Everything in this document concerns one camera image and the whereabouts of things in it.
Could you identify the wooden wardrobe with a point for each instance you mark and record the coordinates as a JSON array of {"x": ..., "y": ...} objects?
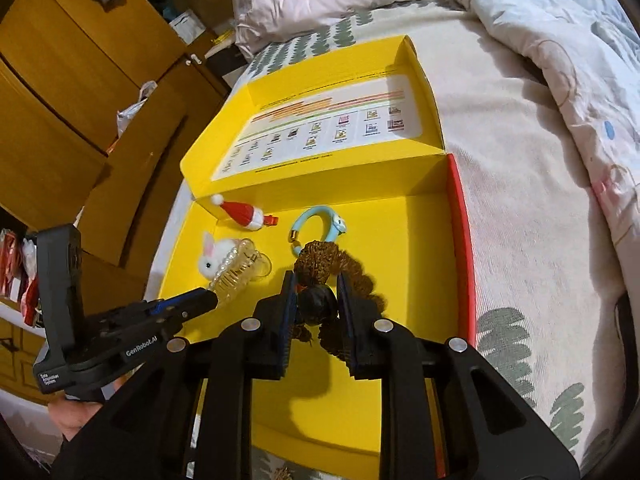
[{"x": 65, "y": 85}]

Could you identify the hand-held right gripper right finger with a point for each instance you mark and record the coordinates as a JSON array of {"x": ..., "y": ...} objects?
[{"x": 345, "y": 320}]

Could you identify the yellow cardboard box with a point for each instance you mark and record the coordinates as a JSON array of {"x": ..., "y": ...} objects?
[{"x": 400, "y": 240}]

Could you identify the person's left hand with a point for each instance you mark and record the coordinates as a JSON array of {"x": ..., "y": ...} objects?
[{"x": 75, "y": 415}]

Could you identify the red and white packets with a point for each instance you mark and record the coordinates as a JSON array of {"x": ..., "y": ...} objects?
[{"x": 15, "y": 270}]

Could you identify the white plush bunny clip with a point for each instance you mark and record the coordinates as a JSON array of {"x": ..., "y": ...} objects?
[{"x": 212, "y": 260}]

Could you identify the clear plastic hair claw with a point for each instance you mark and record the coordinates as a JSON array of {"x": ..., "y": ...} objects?
[{"x": 250, "y": 270}]

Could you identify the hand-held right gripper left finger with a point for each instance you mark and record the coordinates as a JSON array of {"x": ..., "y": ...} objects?
[{"x": 289, "y": 320}]

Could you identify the red santa hat clip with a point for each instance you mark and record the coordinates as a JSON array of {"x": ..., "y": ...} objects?
[{"x": 245, "y": 212}]

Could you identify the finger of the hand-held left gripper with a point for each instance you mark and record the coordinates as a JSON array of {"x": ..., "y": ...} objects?
[
  {"x": 190, "y": 301},
  {"x": 192, "y": 319}
]

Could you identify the white plastic bag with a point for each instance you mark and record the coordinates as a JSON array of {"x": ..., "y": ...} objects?
[{"x": 132, "y": 110}]

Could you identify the white and blue box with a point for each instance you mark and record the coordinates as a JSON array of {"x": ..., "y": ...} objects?
[{"x": 187, "y": 26}]

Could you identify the light blue printed quilt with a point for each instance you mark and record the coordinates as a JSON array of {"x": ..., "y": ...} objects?
[{"x": 560, "y": 60}]

